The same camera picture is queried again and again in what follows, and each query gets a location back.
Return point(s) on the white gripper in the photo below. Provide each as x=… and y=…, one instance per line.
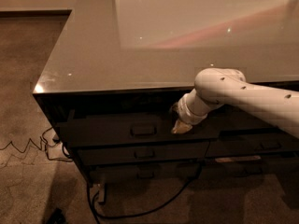
x=186, y=112

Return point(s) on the drawer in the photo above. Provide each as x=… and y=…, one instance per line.
x=243, y=120
x=252, y=144
x=145, y=171
x=113, y=155
x=128, y=129

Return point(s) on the black object on floor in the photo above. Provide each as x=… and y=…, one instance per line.
x=56, y=217

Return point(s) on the dark cabinet with glossy top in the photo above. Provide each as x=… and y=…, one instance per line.
x=142, y=56

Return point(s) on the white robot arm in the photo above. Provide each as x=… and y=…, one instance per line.
x=215, y=87

